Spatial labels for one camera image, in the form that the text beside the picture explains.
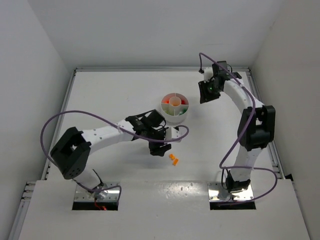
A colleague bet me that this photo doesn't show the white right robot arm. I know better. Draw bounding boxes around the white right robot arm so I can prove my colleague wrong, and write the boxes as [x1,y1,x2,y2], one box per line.
[198,61,276,193]

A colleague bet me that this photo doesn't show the green legos in container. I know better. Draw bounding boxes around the green legos in container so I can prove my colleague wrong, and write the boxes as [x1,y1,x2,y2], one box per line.
[178,108,188,116]

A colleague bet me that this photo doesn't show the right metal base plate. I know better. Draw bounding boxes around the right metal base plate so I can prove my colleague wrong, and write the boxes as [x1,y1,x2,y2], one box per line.
[207,182,254,202]

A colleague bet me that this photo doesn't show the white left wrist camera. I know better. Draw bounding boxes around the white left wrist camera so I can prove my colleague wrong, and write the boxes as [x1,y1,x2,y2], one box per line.
[165,127,182,143]

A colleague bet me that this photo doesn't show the yellow long lego brick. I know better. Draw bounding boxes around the yellow long lego brick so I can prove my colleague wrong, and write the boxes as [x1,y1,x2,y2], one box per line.
[172,158,179,166]

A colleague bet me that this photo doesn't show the white divided round container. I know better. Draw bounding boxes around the white divided round container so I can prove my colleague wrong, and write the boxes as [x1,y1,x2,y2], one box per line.
[160,92,189,124]

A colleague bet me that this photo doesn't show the aluminium frame rail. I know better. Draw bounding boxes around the aluminium frame rail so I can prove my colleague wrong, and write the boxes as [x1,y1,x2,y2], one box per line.
[246,68,285,179]

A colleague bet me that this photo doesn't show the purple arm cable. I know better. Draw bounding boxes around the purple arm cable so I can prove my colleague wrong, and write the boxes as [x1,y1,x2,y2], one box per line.
[198,52,279,206]
[40,110,190,198]

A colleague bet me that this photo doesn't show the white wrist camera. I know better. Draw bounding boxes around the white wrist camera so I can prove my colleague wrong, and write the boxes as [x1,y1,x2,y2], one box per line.
[165,127,182,143]
[203,67,214,83]

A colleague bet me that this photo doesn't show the metal base plate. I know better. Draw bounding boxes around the metal base plate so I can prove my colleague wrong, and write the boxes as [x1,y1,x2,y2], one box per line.
[207,182,254,202]
[74,181,122,203]

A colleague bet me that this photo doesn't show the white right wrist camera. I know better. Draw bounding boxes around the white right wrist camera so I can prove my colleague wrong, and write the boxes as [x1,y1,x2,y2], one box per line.
[203,67,214,83]

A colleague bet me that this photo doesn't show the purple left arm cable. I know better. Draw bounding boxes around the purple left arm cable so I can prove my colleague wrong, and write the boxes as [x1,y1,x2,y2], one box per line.
[40,110,190,198]

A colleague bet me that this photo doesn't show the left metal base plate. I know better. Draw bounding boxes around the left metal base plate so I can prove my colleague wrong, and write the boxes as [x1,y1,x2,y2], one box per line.
[74,181,122,203]

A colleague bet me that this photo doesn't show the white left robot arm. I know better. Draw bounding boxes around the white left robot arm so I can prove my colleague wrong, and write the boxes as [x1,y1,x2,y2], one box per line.
[50,109,180,193]

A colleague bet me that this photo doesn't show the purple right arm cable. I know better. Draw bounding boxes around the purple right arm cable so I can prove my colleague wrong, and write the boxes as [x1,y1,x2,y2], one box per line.
[198,52,279,206]

